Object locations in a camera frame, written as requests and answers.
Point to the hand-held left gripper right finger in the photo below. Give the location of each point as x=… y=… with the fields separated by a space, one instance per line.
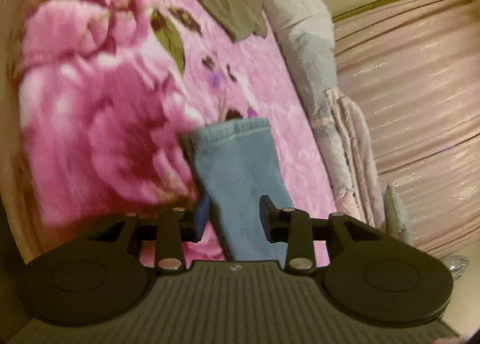
x=267 y=216

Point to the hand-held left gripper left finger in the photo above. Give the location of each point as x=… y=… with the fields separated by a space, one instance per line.
x=202 y=216

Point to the blue denim jeans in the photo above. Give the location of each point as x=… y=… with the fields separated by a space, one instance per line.
x=236 y=179

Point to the pink folded blanket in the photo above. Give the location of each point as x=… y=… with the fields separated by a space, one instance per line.
x=356 y=149

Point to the pink floral blanket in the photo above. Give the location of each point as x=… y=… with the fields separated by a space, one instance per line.
x=112 y=122

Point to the grey and pink duvet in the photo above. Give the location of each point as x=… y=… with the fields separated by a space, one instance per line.
x=307 y=36

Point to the pink curtain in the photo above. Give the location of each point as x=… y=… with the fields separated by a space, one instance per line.
x=420 y=104

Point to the shiny silver object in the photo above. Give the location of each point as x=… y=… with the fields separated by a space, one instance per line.
x=457 y=267

